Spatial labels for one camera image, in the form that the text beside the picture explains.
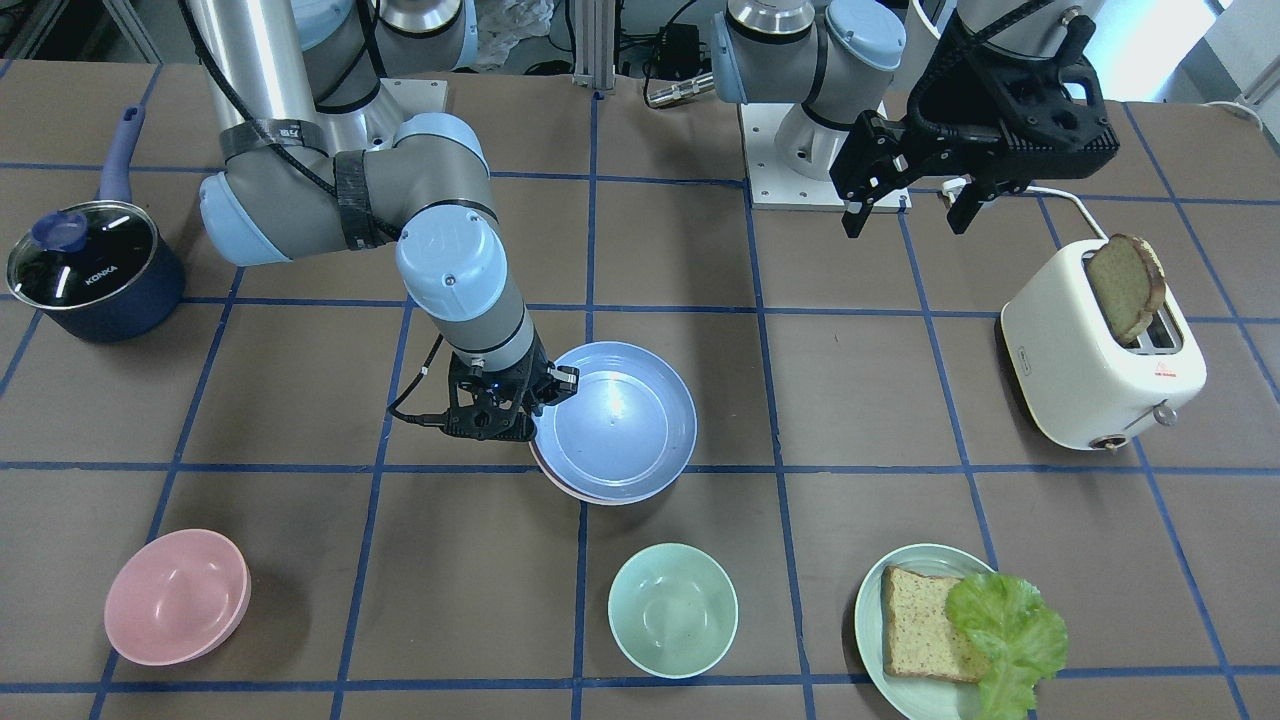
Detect pink bowl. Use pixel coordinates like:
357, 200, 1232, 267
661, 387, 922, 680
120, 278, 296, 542
102, 528, 252, 667

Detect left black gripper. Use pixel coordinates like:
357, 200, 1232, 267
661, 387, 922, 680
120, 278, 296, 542
829, 40, 1120, 238

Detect bread slice on plate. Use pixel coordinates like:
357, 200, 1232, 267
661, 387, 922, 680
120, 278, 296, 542
882, 565, 989, 684

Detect blue plate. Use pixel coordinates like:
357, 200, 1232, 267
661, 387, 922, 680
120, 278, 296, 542
532, 341, 698, 498

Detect bread slice in toaster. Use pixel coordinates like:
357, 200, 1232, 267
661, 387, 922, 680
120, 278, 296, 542
1084, 233, 1167, 346

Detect dark blue pot with lid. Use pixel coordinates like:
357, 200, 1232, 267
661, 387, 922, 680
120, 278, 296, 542
5, 104, 186, 343

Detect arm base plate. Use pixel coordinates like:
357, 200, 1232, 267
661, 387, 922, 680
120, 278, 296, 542
739, 102, 849, 211
370, 78, 449, 133

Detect green bowl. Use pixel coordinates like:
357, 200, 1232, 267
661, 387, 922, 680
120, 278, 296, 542
607, 543, 740, 680

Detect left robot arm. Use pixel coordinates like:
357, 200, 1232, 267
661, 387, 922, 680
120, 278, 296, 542
710, 1, 1119, 238

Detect pink plate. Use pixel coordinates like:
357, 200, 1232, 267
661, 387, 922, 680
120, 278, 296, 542
527, 441, 657, 506

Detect lettuce leaf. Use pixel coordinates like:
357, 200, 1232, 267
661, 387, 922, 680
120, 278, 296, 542
945, 571, 1069, 719

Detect green plate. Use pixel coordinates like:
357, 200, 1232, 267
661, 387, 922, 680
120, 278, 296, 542
851, 543, 991, 719

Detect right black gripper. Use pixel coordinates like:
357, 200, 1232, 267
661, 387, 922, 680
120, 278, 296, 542
442, 336, 580, 442

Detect white toaster power cable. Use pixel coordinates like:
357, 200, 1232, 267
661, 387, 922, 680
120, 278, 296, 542
940, 178, 1111, 241

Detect white toaster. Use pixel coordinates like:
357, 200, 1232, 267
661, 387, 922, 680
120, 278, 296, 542
998, 238, 1207, 451

